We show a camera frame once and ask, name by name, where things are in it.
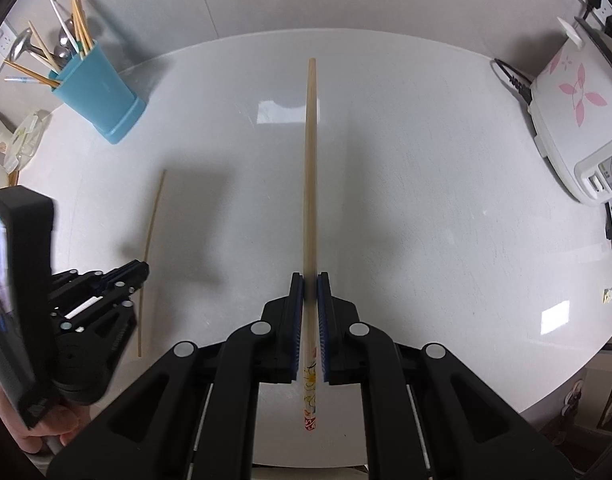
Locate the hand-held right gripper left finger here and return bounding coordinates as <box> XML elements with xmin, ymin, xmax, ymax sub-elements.
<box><xmin>46</xmin><ymin>271</ymin><xmax>305</xmax><ymax>480</ymax></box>

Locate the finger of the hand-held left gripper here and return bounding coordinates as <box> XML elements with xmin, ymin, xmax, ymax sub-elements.
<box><xmin>52</xmin><ymin>292</ymin><xmax>138</xmax><ymax>357</ymax></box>
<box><xmin>50</xmin><ymin>259</ymin><xmax>151</xmax><ymax>307</ymax></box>

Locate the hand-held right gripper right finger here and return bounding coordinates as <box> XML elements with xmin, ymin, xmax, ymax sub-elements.
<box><xmin>316</xmin><ymin>271</ymin><xmax>574</xmax><ymax>480</ymax></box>

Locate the plain thin wooden chopstick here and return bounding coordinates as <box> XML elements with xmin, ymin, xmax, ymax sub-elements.
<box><xmin>137</xmin><ymin>169</ymin><xmax>167</xmax><ymax>359</ymax></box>

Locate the red-printed wooden chopstick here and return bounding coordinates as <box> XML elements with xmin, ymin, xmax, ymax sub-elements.
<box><xmin>298</xmin><ymin>57</ymin><xmax>319</xmax><ymax>432</ymax></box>

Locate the blue plastic utensil holder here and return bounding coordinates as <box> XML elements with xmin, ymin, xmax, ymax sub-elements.
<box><xmin>48</xmin><ymin>40</ymin><xmax>148</xmax><ymax>146</ymax></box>

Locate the green-taped wooden chopstick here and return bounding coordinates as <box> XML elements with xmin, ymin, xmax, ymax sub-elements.
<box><xmin>70</xmin><ymin>0</ymin><xmax>87</xmax><ymax>58</ymax></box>

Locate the bunch of wooden chopsticks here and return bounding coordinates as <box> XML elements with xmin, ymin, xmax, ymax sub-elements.
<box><xmin>3</xmin><ymin>0</ymin><xmax>95</xmax><ymax>86</ymax></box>

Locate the person's left hand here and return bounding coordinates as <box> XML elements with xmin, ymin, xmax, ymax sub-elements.
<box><xmin>0</xmin><ymin>389</ymin><xmax>83</xmax><ymax>457</ymax></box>

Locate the clear glass container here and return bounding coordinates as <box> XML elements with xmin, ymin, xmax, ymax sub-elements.
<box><xmin>3</xmin><ymin>109</ymin><xmax>52</xmax><ymax>174</ymax></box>

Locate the pale wooden chopstick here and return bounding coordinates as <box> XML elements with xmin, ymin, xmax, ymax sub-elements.
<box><xmin>28</xmin><ymin>21</ymin><xmax>62</xmax><ymax>70</ymax></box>

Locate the white flowered rice cooker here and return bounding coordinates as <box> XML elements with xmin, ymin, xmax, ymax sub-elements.
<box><xmin>528</xmin><ymin>16</ymin><xmax>612</xmax><ymax>206</ymax></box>

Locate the black power cable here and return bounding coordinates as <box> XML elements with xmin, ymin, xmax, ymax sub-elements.
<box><xmin>492</xmin><ymin>58</ymin><xmax>534</xmax><ymax>106</ymax></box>

